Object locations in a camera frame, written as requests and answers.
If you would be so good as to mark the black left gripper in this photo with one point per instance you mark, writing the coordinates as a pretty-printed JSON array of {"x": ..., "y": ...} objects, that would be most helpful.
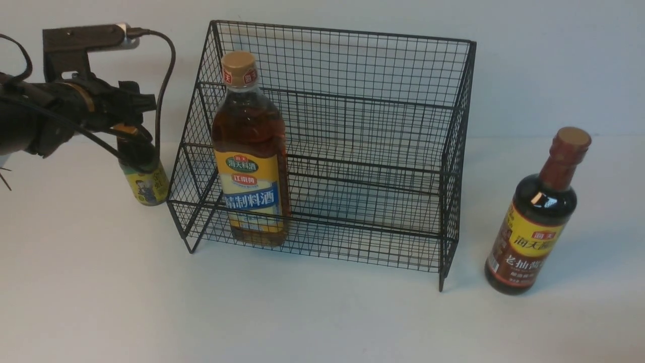
[{"x": 100, "y": 107}]

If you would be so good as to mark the small yellow-capped sauce bottle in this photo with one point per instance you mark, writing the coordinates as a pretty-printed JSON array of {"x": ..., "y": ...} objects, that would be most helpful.
[{"x": 149, "y": 189}]

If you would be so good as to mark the large cooking wine bottle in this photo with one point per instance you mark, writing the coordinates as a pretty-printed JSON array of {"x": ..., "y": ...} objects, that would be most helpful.
[{"x": 249, "y": 141}]

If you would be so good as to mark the dark soy sauce bottle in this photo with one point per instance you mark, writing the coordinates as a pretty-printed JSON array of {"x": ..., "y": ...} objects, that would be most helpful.
[{"x": 540, "y": 209}]

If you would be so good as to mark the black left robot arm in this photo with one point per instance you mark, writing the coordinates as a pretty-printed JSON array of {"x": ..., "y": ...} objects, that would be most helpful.
[{"x": 38, "y": 118}]

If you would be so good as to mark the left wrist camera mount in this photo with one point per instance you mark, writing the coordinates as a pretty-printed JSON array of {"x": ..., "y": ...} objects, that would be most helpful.
[{"x": 67, "y": 49}]

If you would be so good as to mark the black wire mesh shelf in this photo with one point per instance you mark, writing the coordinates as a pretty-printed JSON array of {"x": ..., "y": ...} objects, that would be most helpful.
[{"x": 376, "y": 129}]

